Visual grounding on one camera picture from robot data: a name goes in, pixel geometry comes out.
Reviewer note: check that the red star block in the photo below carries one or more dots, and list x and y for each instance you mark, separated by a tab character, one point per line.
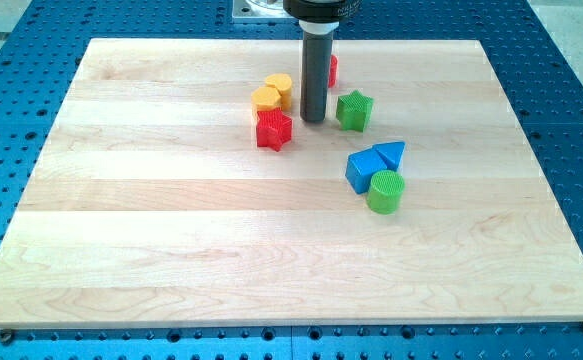
273	129

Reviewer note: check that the black robot arm end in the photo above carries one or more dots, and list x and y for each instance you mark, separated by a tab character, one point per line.
321	11

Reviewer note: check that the green star block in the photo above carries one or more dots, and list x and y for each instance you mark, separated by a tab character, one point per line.
353	111

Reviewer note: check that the blue cube block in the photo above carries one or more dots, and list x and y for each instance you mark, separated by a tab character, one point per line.
361	166

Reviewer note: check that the yellow hexagon block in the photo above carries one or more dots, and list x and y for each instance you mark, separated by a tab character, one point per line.
265	98

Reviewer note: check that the green cylinder block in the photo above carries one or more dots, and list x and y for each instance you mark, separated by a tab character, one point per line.
385	192

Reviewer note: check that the yellow heart block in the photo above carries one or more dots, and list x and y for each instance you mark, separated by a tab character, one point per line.
283	83

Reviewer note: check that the blue triangle block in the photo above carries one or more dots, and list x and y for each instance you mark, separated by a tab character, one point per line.
391	153

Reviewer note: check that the red block behind tool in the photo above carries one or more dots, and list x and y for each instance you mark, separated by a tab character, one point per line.
333	71

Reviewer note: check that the light wooden board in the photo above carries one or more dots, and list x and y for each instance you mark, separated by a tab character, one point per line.
151	204

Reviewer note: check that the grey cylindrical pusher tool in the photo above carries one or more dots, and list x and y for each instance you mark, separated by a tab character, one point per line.
315	69

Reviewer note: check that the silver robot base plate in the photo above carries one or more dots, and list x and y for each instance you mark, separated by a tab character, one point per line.
259	11

